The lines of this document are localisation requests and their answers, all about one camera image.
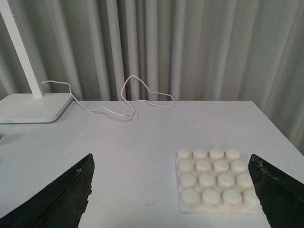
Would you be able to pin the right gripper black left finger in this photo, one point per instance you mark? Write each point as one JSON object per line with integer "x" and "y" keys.
{"x": 60, "y": 204}

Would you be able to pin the white studded base plate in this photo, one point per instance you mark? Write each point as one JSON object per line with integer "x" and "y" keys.
{"x": 214, "y": 182}

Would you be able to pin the grey curtain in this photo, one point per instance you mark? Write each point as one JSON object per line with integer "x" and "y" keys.
{"x": 192, "y": 49}

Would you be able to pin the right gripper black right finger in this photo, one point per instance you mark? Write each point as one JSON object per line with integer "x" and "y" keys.
{"x": 281, "y": 196}

